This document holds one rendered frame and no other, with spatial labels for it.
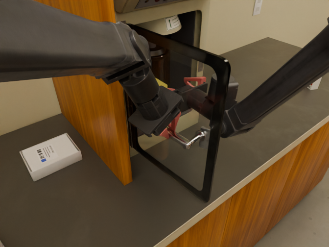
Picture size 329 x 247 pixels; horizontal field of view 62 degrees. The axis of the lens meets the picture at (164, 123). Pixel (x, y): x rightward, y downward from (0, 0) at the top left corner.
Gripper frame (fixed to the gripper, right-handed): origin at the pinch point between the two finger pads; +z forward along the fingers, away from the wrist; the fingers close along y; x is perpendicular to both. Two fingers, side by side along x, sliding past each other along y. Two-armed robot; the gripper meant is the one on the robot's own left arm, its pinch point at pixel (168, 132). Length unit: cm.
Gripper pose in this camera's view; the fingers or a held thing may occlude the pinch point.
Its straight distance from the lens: 60.9
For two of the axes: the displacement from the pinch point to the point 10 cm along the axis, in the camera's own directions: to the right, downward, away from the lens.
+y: -6.6, 7.2, -2.2
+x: 6.9, 4.5, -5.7
